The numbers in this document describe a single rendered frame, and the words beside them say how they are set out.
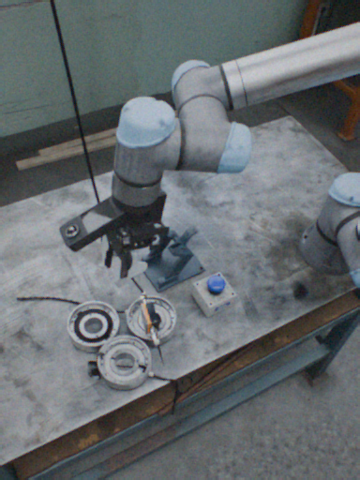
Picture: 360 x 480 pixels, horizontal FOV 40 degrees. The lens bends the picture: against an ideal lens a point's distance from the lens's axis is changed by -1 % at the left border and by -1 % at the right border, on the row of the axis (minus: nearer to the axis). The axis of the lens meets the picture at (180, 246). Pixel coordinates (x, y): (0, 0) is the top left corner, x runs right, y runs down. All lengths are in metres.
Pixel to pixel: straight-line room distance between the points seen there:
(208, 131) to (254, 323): 0.52
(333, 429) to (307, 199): 0.92
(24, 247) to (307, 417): 1.20
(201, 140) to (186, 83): 0.14
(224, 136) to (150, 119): 0.11
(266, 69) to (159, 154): 0.23
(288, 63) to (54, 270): 0.68
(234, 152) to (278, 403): 1.34
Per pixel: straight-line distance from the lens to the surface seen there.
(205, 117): 0.74
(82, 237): 0.78
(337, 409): 1.98
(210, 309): 1.06
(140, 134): 0.67
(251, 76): 0.81
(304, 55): 0.82
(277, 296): 1.15
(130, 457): 1.55
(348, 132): 2.99
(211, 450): 1.82
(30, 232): 1.24
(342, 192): 1.08
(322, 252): 1.19
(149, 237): 0.85
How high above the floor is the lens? 1.73
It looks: 52 degrees down
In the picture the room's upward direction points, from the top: 7 degrees clockwise
